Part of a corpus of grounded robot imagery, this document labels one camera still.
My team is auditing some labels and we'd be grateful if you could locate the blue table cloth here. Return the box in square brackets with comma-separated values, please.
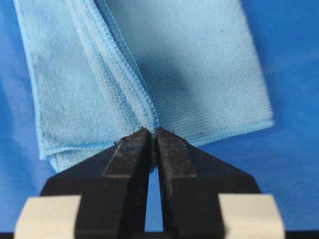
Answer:
[0, 0, 319, 233]

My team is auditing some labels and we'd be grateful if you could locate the light blue towel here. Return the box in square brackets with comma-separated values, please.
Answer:
[14, 0, 274, 172]

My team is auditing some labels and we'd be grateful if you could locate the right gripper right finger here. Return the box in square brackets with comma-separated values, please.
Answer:
[156, 128, 284, 239]

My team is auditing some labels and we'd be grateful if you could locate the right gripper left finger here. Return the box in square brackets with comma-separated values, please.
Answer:
[14, 128, 151, 239]

